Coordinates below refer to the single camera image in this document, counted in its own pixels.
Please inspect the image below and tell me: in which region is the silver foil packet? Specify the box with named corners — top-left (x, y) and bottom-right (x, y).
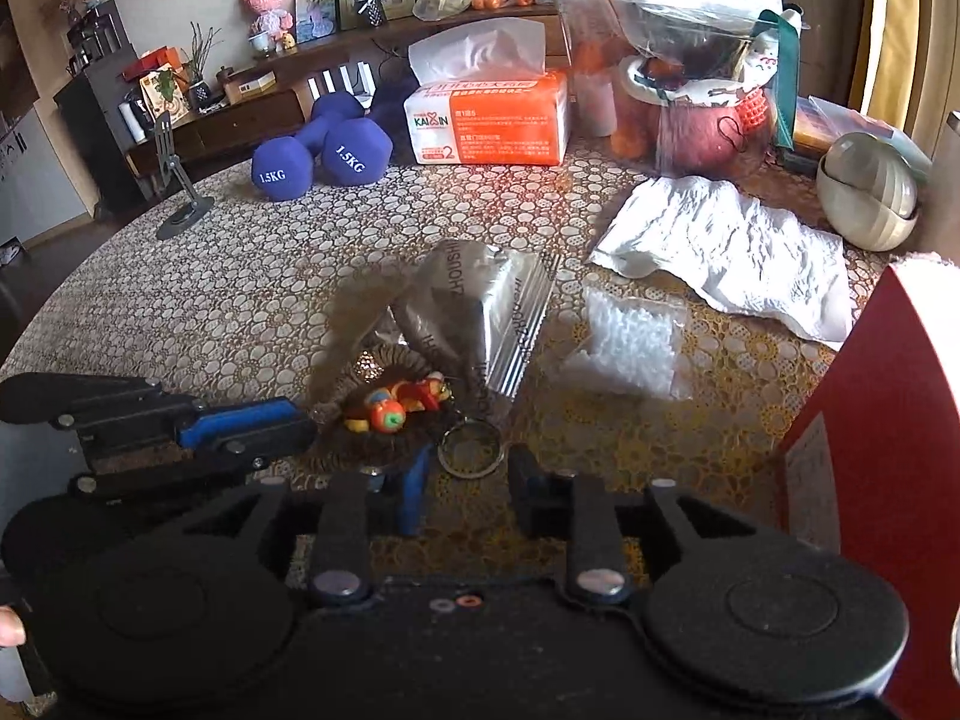
top-left (388, 238), bottom-right (563, 400)

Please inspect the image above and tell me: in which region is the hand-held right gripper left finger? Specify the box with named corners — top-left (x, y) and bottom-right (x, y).
top-left (169, 444), bottom-right (434, 607)

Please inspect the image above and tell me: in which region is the orange tissue pack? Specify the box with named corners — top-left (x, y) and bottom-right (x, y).
top-left (403, 17), bottom-right (572, 167)

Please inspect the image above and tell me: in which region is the clear bead storage box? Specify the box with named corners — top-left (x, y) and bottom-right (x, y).
top-left (789, 94), bottom-right (938, 167)

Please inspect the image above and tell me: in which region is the small potted twig plant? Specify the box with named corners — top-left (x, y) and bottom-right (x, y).
top-left (178, 21), bottom-right (224, 111)

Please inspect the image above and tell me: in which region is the large clear plastic bag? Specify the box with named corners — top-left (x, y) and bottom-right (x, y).
top-left (556, 0), bottom-right (809, 182)

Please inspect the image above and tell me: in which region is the yellow curtain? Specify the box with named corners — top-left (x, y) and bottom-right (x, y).
top-left (868, 0), bottom-right (960, 122)

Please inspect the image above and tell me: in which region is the cream ribbed bowl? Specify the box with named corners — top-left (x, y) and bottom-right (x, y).
top-left (815, 157), bottom-right (920, 253)
top-left (821, 131), bottom-right (919, 220)

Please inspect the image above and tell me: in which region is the pink teddy bear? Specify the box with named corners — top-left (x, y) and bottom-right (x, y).
top-left (240, 0), bottom-right (296, 55)

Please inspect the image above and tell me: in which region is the wooden sideboard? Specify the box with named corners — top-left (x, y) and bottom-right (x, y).
top-left (122, 4), bottom-right (572, 182)

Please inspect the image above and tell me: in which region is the crumpled white paper towel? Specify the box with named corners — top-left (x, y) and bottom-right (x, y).
top-left (587, 175), bottom-right (857, 351)

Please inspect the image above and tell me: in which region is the white and red cardboard box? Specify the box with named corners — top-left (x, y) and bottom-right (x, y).
top-left (778, 255), bottom-right (960, 720)

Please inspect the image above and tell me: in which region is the clear bag of fruit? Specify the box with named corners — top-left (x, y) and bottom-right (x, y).
top-left (617, 51), bottom-right (775, 175)

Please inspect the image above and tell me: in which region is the purple dumbbell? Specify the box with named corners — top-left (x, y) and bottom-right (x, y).
top-left (321, 79), bottom-right (422, 185)
top-left (250, 92), bottom-right (367, 203)

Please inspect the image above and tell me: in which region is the small bubble wrap bag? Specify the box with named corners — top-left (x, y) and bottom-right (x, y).
top-left (568, 285), bottom-right (696, 401)

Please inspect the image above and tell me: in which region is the grey phone stand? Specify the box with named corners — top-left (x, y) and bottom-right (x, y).
top-left (154, 110), bottom-right (216, 242)

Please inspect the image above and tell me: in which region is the green ribbon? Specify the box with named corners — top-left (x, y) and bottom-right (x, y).
top-left (756, 6), bottom-right (809, 152)

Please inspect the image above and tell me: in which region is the black cabinet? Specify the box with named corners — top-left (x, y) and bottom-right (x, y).
top-left (52, 0), bottom-right (152, 205)

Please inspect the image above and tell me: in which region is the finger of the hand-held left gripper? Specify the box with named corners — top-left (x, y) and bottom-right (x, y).
top-left (0, 371), bottom-right (298, 458)
top-left (69, 418), bottom-right (320, 500)

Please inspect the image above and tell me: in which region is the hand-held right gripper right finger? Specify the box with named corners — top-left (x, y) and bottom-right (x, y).
top-left (508, 444), bottom-right (762, 607)

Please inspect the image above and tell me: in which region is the white router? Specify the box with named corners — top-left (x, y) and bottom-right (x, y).
top-left (306, 62), bottom-right (377, 111)

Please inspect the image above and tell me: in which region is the furry lion keychain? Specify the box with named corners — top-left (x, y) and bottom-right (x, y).
top-left (311, 343), bottom-right (503, 479)

